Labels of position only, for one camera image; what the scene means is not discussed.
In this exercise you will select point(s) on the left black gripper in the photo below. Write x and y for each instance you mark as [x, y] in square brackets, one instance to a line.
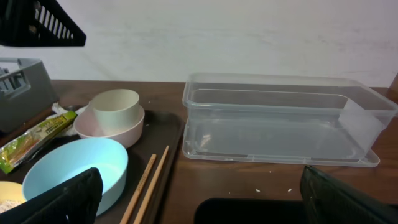
[38, 23]

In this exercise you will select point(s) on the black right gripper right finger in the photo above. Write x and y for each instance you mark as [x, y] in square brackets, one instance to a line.
[329, 200]

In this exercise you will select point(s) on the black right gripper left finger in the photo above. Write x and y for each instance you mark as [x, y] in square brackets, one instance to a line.
[73, 201]

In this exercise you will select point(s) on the pink plastic bowl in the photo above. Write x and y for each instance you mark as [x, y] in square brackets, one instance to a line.
[86, 126]

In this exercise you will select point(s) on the green snack wrapper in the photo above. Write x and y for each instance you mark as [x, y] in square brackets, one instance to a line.
[21, 148]

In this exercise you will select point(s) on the grey dishwasher rack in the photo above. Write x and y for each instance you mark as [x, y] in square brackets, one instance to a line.
[26, 91]

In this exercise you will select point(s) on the light blue bowl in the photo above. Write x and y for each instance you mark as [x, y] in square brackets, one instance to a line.
[73, 158]

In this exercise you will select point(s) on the yellow plate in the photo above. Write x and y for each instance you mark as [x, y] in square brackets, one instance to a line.
[11, 195]

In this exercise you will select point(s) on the right wooden chopstick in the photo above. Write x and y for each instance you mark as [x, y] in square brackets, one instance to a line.
[150, 189]

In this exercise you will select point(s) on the wooden chopstick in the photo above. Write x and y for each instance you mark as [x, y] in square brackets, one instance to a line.
[150, 189]
[138, 190]

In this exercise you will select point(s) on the left wooden chopstick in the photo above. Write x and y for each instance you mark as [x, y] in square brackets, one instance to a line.
[138, 190]

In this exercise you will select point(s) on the clear plastic bin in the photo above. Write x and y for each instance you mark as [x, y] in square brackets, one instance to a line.
[283, 119]

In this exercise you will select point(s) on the cream plastic cup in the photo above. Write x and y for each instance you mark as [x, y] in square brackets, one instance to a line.
[116, 110]

